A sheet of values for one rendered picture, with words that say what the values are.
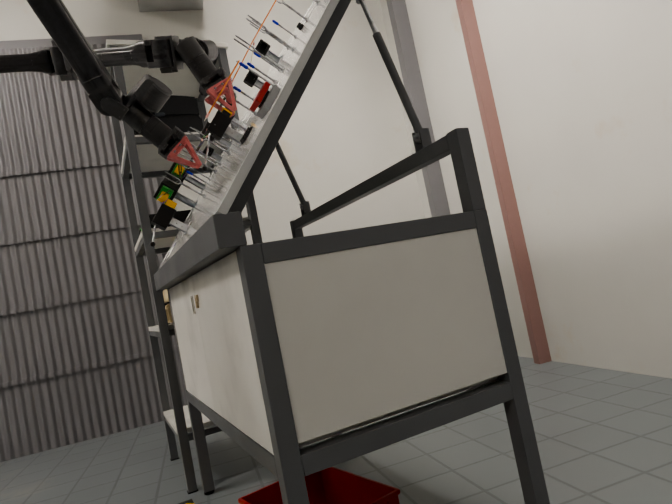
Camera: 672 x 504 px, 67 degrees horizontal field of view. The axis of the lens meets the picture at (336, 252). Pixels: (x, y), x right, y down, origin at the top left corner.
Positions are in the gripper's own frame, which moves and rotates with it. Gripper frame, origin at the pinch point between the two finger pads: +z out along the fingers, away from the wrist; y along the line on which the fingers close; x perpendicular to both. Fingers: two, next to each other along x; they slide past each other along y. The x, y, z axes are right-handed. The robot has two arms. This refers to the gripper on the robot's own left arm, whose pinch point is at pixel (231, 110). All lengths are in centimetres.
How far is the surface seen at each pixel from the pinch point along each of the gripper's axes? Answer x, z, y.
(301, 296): 18, 41, -37
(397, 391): 14, 69, -38
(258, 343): 30, 43, -40
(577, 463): -25, 145, -6
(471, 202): -28, 50, -29
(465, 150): -35, 40, -27
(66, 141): 48, -78, 256
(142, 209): 34, 1, 87
